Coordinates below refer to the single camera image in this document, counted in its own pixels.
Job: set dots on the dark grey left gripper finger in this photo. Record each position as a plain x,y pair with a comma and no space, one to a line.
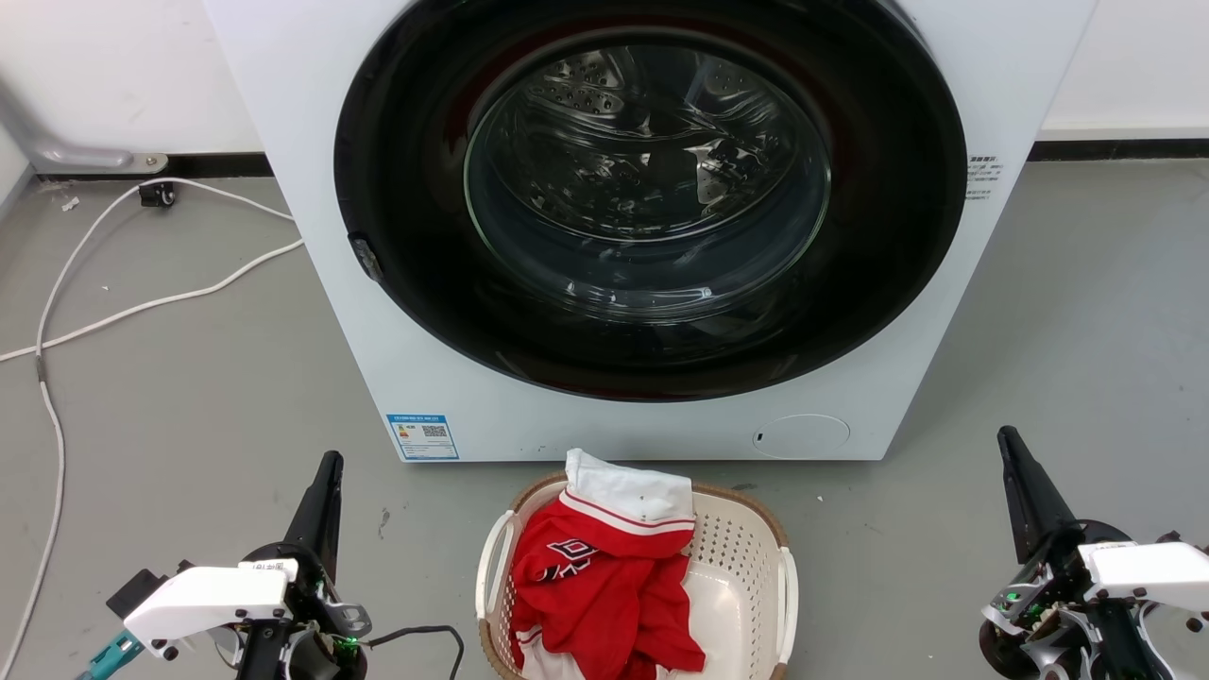
319,519

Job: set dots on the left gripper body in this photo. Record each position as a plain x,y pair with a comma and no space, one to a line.
208,600

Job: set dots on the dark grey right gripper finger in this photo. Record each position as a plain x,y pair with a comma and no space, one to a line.
1031,501

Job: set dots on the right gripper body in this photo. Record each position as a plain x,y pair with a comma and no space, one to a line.
1133,571

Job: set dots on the cream plastic laundry basket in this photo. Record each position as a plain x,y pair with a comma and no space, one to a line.
737,586

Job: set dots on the blue energy label sticker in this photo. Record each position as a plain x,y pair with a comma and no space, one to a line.
422,437

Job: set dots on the white front-load washing machine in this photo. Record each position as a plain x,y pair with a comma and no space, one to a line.
406,378

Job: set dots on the round white filter cover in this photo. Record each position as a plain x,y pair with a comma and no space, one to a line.
803,437

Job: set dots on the red and white shirt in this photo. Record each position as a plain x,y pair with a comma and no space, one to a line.
604,586

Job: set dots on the small printed text sticker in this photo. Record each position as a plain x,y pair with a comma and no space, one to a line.
982,178

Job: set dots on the small black floor plug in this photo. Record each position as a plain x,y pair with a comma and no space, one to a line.
157,195

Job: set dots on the round black glass washer door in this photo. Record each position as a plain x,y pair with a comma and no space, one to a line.
406,142

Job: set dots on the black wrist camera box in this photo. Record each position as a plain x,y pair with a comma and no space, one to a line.
130,593

